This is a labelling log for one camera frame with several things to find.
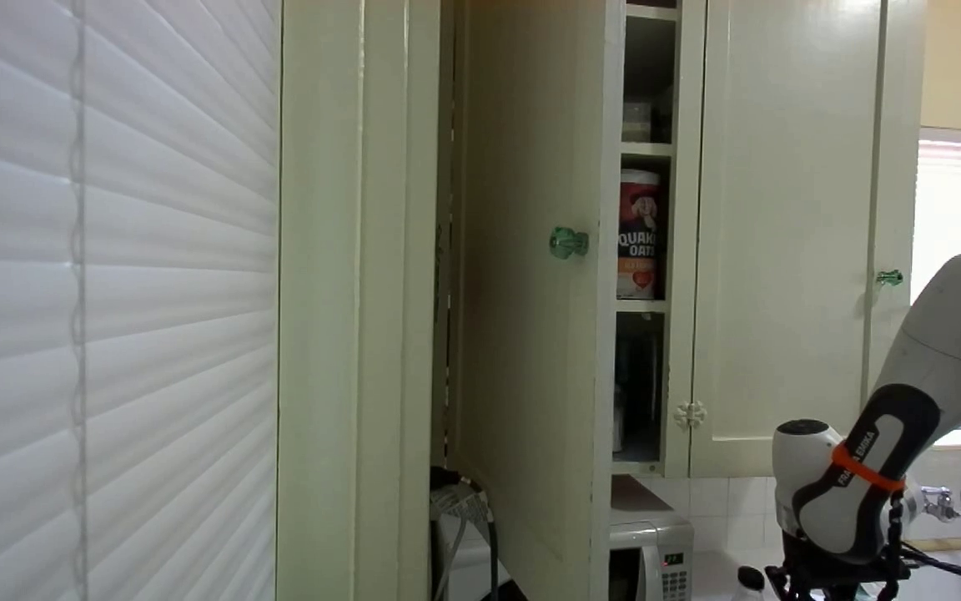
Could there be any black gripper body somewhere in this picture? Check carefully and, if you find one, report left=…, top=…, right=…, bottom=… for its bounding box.
left=763, top=558, right=910, bottom=601

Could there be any white microwave oven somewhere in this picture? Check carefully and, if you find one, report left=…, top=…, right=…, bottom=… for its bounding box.
left=606, top=512, right=695, bottom=601

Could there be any metal cabinet hinge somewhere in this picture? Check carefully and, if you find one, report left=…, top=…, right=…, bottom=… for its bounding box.
left=674, top=402, right=706, bottom=432

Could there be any closed cream cabinet door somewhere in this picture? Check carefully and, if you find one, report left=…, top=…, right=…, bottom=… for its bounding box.
left=691, top=0, right=883, bottom=478

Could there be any oatmeal canister red white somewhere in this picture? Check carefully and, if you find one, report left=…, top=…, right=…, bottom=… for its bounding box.
left=617, top=172, right=659, bottom=300

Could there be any green glass door knob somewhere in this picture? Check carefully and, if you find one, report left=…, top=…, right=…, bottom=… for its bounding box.
left=547, top=227, right=590, bottom=262

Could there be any white items top shelf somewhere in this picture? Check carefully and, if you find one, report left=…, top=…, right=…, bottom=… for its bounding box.
left=619, top=99, right=655, bottom=141

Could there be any open cream cabinet door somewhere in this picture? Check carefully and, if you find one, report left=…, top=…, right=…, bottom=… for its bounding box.
left=452, top=0, right=625, bottom=601

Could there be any white window blind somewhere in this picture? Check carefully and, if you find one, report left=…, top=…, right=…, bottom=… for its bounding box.
left=0, top=0, right=279, bottom=601

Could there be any orange cable strap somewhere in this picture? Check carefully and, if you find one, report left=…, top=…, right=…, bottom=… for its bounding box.
left=831, top=441, right=908, bottom=496

